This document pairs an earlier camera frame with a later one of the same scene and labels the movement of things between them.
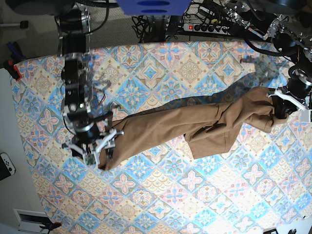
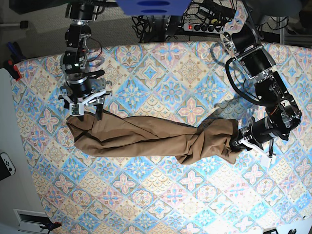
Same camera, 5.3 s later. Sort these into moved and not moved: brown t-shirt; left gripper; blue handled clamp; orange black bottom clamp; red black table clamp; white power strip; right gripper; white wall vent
Moved: brown t-shirt; right gripper; left gripper
Not moved: red black table clamp; blue handled clamp; orange black bottom clamp; white power strip; white wall vent
